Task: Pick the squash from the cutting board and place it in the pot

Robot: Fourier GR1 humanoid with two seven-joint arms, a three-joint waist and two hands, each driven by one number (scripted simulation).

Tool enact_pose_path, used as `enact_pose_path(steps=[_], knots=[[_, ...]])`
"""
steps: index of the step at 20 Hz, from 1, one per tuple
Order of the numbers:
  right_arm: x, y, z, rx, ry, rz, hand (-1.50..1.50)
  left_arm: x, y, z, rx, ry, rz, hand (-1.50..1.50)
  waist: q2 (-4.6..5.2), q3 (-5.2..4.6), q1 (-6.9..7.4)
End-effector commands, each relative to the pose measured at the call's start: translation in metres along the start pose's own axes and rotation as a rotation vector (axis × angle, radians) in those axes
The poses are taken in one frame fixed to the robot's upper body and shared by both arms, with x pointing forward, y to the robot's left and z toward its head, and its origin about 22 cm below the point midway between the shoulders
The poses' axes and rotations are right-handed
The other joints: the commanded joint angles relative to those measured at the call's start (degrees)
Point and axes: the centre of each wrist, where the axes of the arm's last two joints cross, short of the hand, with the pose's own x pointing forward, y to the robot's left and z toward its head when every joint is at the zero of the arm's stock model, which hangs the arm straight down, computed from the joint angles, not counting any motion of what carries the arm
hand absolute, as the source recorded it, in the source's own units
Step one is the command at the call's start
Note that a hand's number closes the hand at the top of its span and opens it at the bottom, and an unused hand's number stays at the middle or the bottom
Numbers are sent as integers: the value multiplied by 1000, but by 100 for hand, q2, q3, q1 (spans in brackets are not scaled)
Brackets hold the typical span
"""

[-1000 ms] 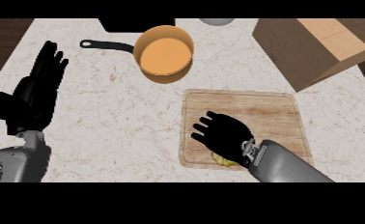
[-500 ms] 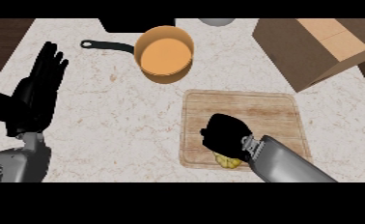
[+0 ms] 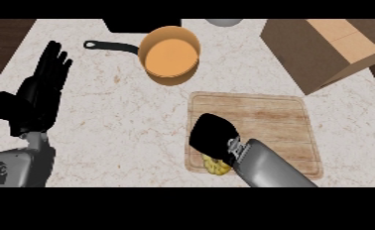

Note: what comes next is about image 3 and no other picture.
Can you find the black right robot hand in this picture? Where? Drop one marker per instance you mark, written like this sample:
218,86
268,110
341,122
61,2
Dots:
212,135

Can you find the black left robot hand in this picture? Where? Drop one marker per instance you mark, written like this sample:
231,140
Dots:
42,85

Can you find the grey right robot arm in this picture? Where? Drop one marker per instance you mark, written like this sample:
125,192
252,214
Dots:
270,166

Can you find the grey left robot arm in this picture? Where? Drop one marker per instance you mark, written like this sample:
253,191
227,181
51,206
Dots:
28,164

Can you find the yellow squash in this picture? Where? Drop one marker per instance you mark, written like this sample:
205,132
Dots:
216,166

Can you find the wooden cutting board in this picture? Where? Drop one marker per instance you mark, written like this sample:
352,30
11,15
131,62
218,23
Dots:
264,125

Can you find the dark brown wooden panel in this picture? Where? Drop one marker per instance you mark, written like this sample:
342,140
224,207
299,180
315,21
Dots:
13,39

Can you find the black appliance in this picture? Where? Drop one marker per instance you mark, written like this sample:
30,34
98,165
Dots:
143,25

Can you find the brown wooden box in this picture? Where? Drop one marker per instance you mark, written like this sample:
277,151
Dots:
318,54

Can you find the grey round object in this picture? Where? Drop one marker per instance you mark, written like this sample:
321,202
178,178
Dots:
224,22

